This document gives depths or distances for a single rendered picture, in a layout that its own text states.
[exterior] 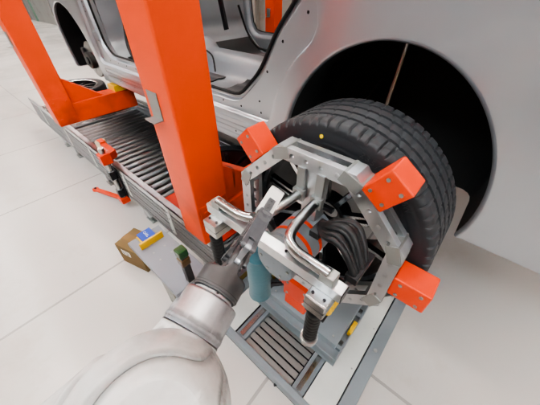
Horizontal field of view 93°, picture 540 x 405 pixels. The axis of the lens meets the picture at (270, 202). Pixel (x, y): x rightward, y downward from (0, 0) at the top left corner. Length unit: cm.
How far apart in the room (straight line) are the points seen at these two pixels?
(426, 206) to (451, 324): 125
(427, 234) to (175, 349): 63
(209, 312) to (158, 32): 69
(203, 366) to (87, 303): 178
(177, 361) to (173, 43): 78
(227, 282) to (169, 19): 69
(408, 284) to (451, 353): 107
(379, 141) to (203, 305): 51
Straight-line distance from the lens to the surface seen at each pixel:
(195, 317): 38
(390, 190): 58
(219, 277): 40
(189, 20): 89
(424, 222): 71
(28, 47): 272
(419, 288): 74
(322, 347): 140
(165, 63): 85
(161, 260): 134
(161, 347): 20
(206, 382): 20
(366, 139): 66
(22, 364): 195
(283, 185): 92
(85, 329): 187
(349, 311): 141
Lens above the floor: 144
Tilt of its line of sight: 41 degrees down
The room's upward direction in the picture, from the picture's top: straight up
